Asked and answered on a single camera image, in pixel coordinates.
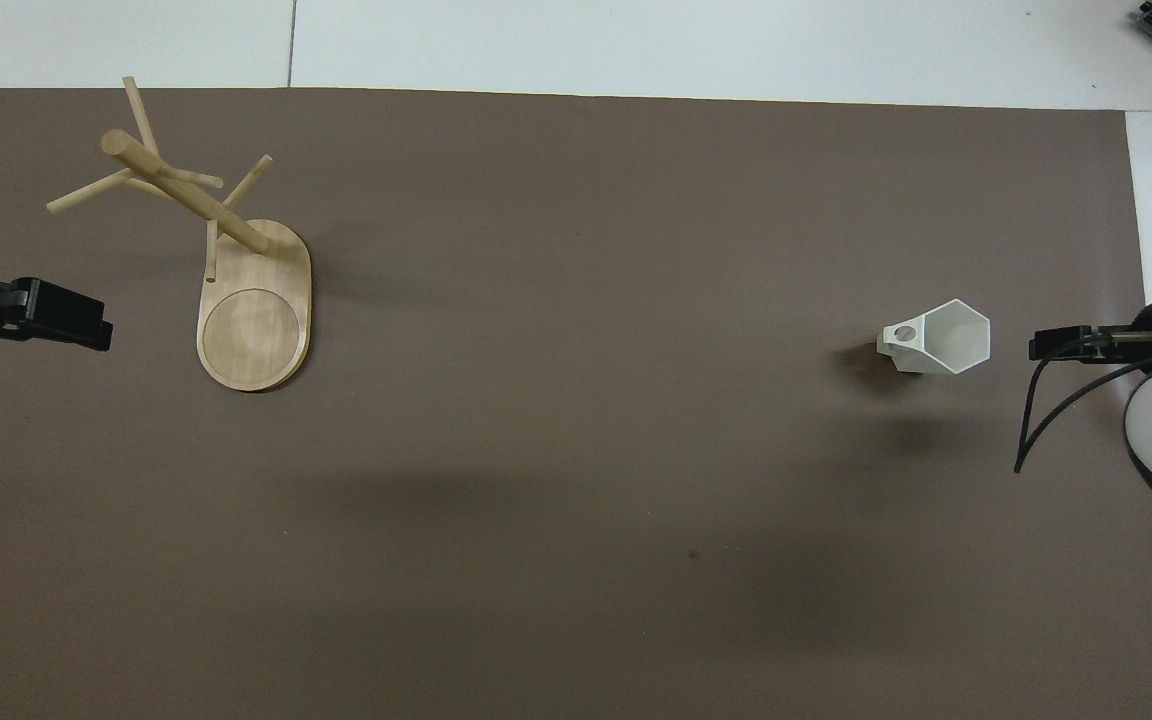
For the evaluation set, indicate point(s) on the white angular cup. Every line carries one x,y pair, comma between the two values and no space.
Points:
951,338

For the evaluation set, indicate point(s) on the wooden cup rack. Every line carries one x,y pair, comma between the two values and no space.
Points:
252,320

